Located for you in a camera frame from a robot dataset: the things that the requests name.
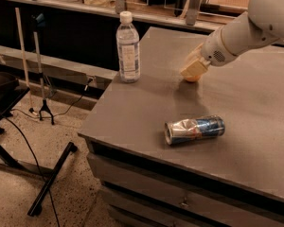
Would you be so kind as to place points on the clear plastic water bottle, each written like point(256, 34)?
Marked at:
point(127, 40)

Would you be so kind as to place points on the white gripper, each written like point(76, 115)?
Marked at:
point(213, 50)

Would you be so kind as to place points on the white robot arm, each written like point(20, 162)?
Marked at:
point(260, 25)

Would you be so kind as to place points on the white stick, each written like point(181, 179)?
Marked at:
point(24, 59)

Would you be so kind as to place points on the crushed blue silver can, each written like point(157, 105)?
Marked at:
point(194, 129)

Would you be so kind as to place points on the grey cabinet drawers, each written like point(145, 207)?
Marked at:
point(143, 193)

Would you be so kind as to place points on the orange fruit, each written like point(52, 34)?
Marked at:
point(192, 79)

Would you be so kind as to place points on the black tripod stand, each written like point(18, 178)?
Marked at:
point(37, 22)

